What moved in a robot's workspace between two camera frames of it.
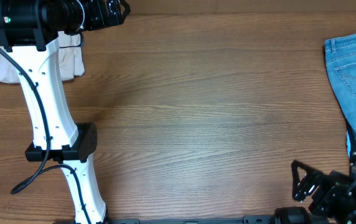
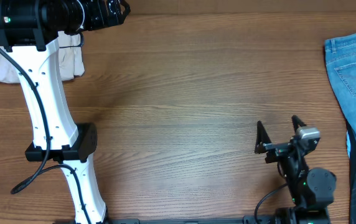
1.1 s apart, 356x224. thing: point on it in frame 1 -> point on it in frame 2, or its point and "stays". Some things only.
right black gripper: [338, 184] -> [279, 149]
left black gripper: [100, 20] stays
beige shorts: [4, 70] stays
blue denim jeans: [351, 62] stays
